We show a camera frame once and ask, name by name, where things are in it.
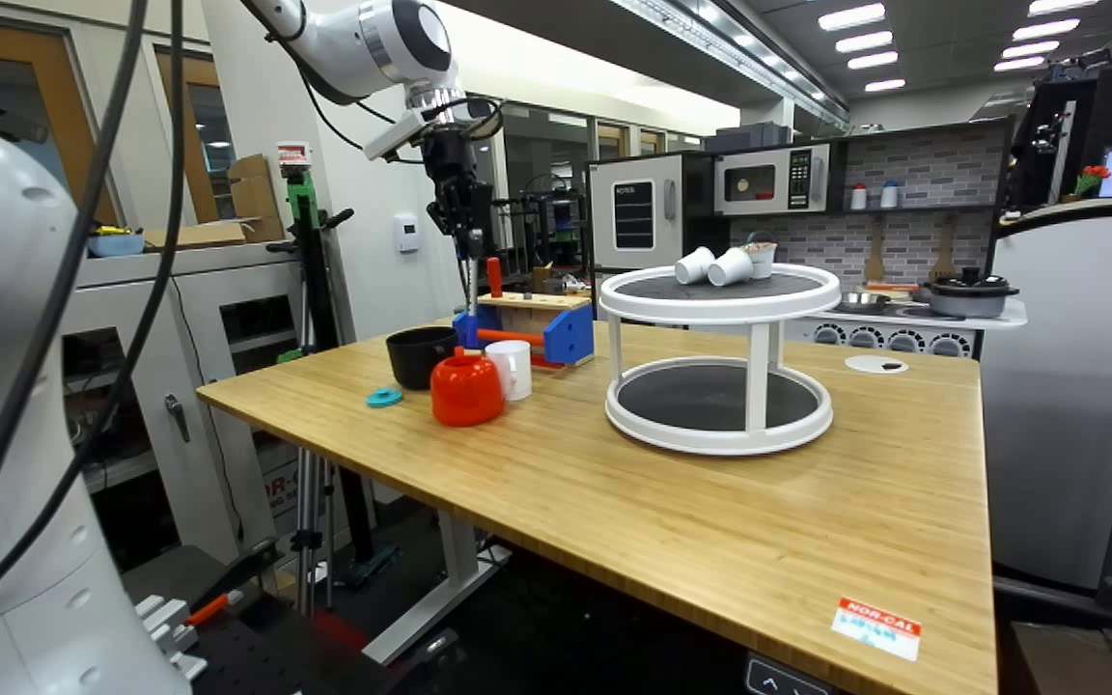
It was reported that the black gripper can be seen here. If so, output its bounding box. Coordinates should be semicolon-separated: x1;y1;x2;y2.
416;129;497;264

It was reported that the grey marker pen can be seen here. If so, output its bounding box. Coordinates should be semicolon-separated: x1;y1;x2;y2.
461;246;481;325

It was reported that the red kettle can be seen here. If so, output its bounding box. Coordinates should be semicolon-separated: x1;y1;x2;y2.
429;343;510;434

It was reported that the black mug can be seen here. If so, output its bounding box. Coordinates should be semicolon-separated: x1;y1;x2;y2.
384;325;461;395

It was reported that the blue wooden toy workbench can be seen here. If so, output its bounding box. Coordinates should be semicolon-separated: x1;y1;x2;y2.
452;291;598;378

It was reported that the white plastic cup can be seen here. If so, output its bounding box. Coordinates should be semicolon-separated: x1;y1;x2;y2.
486;336;537;410

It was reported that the black tripod stand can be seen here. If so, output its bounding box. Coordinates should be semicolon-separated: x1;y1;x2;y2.
279;165;387;615

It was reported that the white toy kitchen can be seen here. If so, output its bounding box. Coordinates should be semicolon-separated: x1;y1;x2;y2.
586;118;1031;364

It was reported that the small white cup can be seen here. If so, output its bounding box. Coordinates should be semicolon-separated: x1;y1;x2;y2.
672;243;719;291
703;243;758;291

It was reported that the white two-tier turntable stand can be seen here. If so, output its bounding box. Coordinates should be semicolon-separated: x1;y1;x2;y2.
595;257;846;461

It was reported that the flat cardboard box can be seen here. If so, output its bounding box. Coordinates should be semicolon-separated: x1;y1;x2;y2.
144;152;292;256

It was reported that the grey storage cabinet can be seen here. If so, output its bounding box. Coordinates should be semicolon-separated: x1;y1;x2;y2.
55;243;328;570

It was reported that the black toy pot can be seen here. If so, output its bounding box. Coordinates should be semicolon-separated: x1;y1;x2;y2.
919;265;1021;325

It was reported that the red white sticker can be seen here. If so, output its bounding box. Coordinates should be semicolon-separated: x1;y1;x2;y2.
829;589;927;669

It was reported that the white wall dispenser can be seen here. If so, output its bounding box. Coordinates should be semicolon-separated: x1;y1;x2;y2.
391;210;423;257

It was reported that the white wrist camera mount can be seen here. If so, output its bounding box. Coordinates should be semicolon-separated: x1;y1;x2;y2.
359;95;510;165

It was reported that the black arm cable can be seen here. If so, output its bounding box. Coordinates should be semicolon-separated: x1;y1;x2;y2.
0;0;189;642

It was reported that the white table cable grommet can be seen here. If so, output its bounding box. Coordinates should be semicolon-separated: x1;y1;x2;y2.
842;352;913;378

